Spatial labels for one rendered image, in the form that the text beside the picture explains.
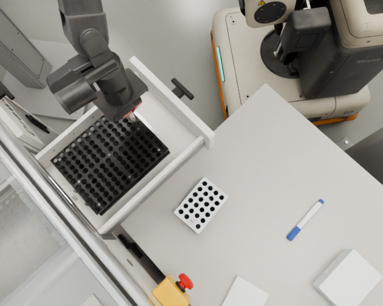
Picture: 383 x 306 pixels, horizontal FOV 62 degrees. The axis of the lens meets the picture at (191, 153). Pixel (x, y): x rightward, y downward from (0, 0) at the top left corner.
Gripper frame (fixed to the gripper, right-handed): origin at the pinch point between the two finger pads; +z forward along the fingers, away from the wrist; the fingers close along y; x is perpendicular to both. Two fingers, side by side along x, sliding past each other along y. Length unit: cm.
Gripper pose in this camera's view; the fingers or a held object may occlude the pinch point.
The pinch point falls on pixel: (128, 110)
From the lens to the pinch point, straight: 74.6
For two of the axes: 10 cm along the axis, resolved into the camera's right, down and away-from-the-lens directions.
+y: -7.3, 6.6, -1.8
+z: 0.2, 2.8, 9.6
